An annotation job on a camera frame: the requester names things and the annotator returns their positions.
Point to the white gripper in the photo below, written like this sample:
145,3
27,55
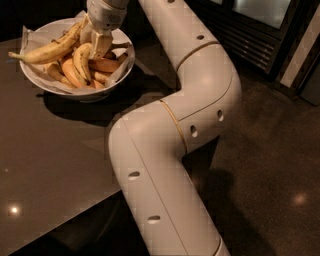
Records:
106,17

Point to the curved yellow banana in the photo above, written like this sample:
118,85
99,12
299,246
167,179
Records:
81,58

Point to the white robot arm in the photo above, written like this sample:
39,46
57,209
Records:
146,145

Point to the orange banana upper centre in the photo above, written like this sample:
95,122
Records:
110,55

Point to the orange banana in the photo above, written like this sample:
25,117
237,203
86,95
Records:
110,55
67,68
104,65

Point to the orange banana middle right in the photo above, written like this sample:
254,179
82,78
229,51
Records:
104,65

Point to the small banana right rim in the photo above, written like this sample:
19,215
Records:
122,58

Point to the yellow banana bottom right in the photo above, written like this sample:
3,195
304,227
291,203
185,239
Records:
101,77

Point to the orange banana lower centre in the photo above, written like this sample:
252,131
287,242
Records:
67,68

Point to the long yellow top banana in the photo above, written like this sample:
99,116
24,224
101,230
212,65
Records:
52,51

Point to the yellow banana lower left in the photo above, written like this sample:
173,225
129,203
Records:
54,70

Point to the white paper bowl liner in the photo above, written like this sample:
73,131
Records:
57,59

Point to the white ceramic bowl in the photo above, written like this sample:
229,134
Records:
37,75

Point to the dark cabinet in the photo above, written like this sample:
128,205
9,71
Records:
33,14

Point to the black glass door refrigerator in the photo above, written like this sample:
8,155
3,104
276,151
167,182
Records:
279,38

